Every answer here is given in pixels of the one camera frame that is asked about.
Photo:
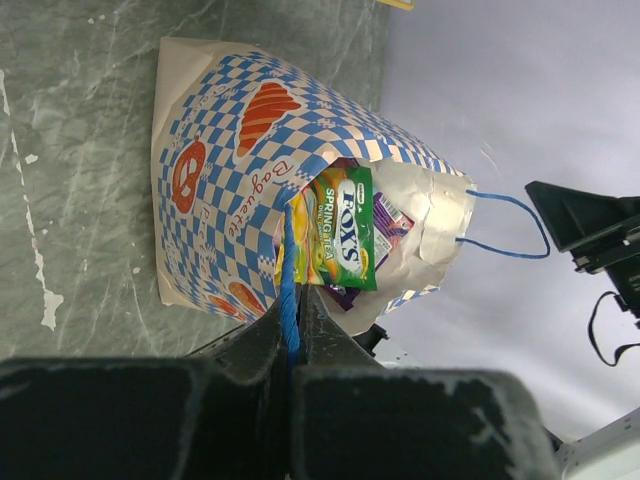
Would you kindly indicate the green Fox's candy bag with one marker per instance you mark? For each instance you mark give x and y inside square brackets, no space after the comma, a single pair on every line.
[333,230]

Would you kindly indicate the blue checkered paper bag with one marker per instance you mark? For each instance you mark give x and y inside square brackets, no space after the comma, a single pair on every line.
[238,133]

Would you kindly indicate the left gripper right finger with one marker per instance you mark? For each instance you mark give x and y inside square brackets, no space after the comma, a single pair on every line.
[352,418]

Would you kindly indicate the purple snack packet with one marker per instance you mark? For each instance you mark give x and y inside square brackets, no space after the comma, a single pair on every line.
[391,226]

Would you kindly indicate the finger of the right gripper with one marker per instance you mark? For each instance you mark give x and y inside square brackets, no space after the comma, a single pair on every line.
[580,221]

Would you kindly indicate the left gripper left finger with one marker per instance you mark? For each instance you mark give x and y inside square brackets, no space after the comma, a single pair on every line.
[217,416]

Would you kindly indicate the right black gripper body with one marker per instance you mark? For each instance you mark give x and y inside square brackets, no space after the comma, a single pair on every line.
[614,249]

